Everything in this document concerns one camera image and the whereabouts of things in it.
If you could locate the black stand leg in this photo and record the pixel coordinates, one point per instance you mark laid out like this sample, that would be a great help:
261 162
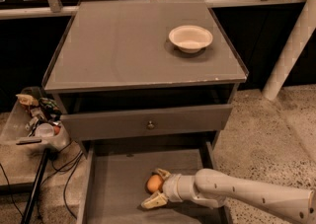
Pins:
28 212

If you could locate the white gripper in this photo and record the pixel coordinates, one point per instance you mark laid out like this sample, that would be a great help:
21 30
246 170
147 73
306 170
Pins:
171 186

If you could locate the colourful snack bag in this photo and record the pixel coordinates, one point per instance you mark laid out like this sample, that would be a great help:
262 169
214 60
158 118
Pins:
49 106

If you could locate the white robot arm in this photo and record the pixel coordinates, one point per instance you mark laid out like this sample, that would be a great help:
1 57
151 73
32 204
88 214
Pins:
210 188

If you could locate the grey drawer cabinet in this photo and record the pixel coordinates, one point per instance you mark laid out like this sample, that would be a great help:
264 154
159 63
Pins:
116 56

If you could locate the white paper bowl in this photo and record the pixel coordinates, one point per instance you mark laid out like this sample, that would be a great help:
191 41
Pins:
190 39

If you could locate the grey top drawer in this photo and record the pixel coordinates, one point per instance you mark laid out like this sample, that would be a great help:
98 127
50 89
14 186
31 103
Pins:
111 125

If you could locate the clear plastic bin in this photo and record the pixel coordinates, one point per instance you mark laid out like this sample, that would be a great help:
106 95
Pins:
25 117

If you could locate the white diagonal pole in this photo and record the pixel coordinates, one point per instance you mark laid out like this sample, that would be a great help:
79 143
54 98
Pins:
298 38

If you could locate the grey middle drawer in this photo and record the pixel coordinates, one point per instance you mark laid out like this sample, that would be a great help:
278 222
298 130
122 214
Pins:
116 179

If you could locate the orange fruit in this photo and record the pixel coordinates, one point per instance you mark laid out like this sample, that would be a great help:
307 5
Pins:
154 183

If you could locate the white cup in bin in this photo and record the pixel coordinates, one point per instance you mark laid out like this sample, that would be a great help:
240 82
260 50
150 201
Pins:
44 130

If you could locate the grey drawer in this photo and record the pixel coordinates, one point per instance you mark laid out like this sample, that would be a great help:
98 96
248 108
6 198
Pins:
116 179
111 125

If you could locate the brass drawer knob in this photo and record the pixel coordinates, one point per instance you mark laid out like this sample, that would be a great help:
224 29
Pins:
150 125

